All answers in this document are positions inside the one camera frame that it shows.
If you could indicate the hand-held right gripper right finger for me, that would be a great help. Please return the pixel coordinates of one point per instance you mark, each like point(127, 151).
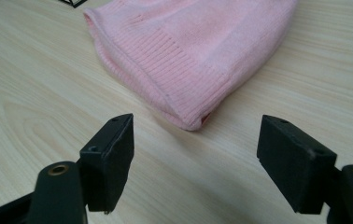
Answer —
point(296, 168)

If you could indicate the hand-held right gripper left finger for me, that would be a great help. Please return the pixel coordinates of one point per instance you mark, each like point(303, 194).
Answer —
point(109, 161)

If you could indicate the pink knitted hat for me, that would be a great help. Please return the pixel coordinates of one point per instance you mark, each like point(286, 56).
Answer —
point(190, 53)

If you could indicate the black and white marker tag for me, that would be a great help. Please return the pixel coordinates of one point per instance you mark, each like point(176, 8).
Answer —
point(73, 2)

